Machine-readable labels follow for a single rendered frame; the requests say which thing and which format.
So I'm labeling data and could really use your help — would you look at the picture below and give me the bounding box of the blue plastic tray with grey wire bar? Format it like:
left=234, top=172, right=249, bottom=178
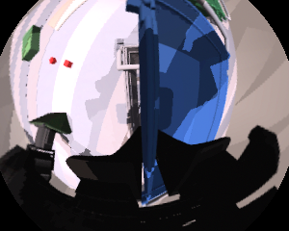
left=125, top=0, right=230, bottom=207

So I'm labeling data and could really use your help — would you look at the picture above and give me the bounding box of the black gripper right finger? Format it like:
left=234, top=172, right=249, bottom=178
left=156, top=130, right=230, bottom=196

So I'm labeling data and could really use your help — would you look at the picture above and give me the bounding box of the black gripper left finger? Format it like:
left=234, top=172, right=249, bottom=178
left=66, top=126, right=142, bottom=203

